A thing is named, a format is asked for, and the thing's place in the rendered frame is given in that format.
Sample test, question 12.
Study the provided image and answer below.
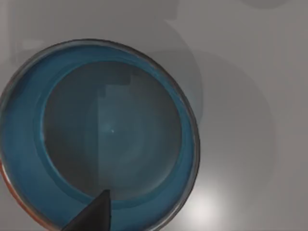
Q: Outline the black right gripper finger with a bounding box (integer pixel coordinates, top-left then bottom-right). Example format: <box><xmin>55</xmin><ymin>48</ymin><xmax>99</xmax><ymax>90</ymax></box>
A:
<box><xmin>61</xmin><ymin>189</ymin><xmax>112</xmax><ymax>231</ymax></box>

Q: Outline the blue bowl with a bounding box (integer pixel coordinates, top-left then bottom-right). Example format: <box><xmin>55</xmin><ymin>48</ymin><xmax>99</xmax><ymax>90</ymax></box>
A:
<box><xmin>0</xmin><ymin>38</ymin><xmax>201</xmax><ymax>231</ymax></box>

